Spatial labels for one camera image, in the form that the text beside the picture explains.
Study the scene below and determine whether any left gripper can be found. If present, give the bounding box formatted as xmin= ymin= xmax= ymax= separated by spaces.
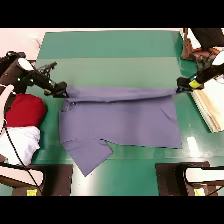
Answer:
xmin=49 ymin=81 xmax=70 ymax=99

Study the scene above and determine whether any white garment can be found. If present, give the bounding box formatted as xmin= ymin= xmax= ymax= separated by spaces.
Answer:
xmin=0 ymin=125 xmax=42 ymax=167

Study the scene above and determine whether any purple shirt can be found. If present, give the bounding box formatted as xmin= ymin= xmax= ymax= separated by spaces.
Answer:
xmin=58 ymin=86 xmax=184 ymax=178

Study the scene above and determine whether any red garment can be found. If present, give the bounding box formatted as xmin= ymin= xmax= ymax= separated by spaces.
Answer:
xmin=5 ymin=93 xmax=48 ymax=129

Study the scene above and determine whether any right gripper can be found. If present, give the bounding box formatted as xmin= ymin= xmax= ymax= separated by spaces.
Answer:
xmin=176 ymin=76 xmax=204 ymax=93

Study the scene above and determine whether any beige garment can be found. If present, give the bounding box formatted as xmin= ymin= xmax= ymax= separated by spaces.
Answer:
xmin=190 ymin=87 xmax=224 ymax=134

